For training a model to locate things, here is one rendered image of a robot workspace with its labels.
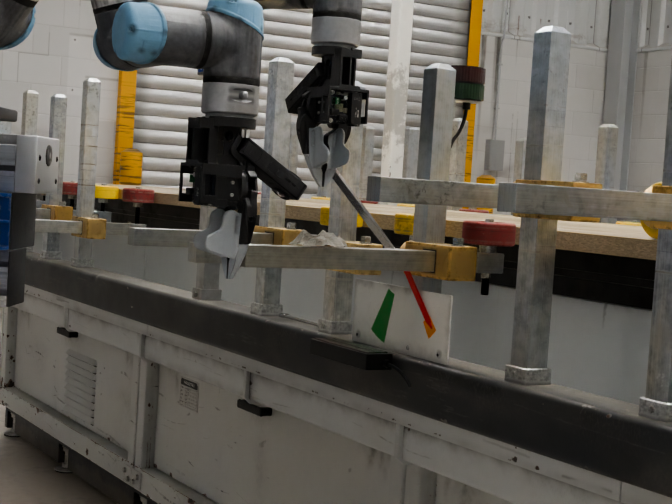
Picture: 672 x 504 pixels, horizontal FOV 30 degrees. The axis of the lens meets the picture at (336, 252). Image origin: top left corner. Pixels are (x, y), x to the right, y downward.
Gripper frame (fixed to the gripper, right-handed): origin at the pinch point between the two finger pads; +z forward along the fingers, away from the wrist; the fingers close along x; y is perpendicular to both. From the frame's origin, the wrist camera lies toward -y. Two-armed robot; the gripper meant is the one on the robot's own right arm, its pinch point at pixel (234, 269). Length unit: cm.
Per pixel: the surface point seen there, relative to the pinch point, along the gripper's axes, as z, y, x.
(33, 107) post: -29, -35, -202
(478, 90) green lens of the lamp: -27.6, -39.3, -1.0
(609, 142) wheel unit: -27, -142, -82
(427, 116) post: -23.2, -32.4, -4.0
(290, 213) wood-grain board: -6, -51, -77
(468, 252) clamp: -3.6, -34.9, 5.0
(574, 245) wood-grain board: -6, -51, 10
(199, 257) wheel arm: 0.2, -5.8, -23.6
